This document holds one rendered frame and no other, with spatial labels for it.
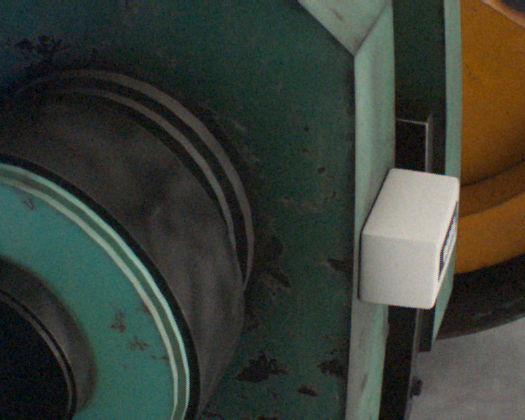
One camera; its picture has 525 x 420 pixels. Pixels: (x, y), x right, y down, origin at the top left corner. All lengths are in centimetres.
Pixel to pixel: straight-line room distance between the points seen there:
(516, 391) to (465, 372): 16
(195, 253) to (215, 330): 3
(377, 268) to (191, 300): 13
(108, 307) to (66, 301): 2
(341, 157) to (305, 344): 11
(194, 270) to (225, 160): 9
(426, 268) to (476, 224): 58
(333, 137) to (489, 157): 63
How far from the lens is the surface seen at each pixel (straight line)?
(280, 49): 57
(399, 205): 63
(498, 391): 268
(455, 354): 279
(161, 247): 51
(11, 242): 52
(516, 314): 120
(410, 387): 99
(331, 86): 57
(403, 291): 62
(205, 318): 53
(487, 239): 120
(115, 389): 54
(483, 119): 118
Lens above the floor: 165
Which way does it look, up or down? 30 degrees down
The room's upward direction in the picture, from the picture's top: 1 degrees counter-clockwise
